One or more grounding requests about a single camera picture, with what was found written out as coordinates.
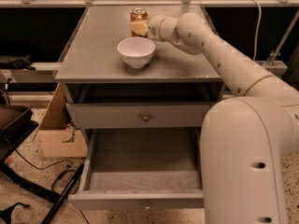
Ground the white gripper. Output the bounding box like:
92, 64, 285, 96
130, 15, 178, 43

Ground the orange soda can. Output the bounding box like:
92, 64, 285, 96
130, 7, 150, 38

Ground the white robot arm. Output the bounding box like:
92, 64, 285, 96
130, 12, 299, 224

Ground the grey wooden drawer cabinet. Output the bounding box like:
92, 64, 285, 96
55, 6, 223, 129

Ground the round metal drawer knob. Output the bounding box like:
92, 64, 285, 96
142, 114, 150, 122

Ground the closed grey top drawer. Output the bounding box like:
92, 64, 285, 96
66, 103, 210, 129

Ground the open grey middle drawer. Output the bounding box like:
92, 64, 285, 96
69, 128, 204, 210

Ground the white ceramic bowl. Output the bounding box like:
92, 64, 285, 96
118, 37, 156, 68

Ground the cardboard box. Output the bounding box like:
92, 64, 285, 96
37, 84, 88, 158

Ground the black tray on stand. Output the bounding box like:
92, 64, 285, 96
0, 105, 38, 161

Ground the black stand leg bar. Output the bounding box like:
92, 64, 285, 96
41, 163, 84, 224

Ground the white hanging cable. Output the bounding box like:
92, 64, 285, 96
249, 0, 263, 63

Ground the grey metal rail frame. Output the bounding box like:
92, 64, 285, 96
1, 0, 299, 83

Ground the black bag on rail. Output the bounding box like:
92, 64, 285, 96
0, 55, 35, 70

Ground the black floor cable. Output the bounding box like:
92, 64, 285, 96
14, 148, 91, 224

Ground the black strap on floor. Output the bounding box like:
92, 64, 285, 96
0, 202, 32, 224

